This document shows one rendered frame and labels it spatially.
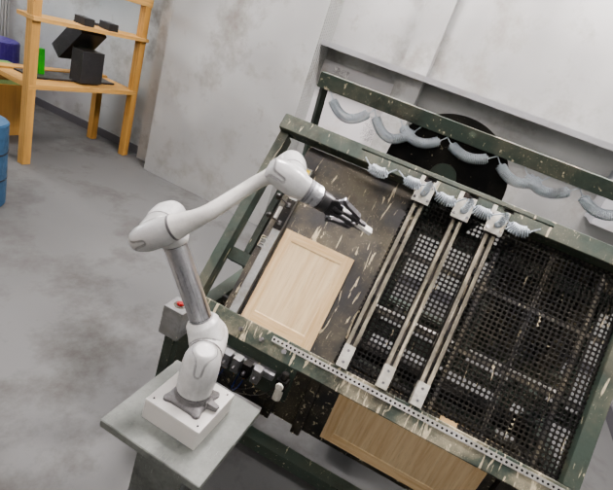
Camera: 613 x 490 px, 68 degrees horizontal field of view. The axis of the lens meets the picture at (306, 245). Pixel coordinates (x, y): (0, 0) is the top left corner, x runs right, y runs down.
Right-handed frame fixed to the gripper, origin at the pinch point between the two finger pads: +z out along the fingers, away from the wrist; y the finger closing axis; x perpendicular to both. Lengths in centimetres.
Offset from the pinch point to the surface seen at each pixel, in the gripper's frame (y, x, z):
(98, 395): -213, -21, -42
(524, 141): -51, 337, 213
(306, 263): -83, 46, 16
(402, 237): -41, 62, 51
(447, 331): -45, 22, 88
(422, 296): -48, 38, 73
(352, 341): -79, 11, 53
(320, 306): -85, 26, 33
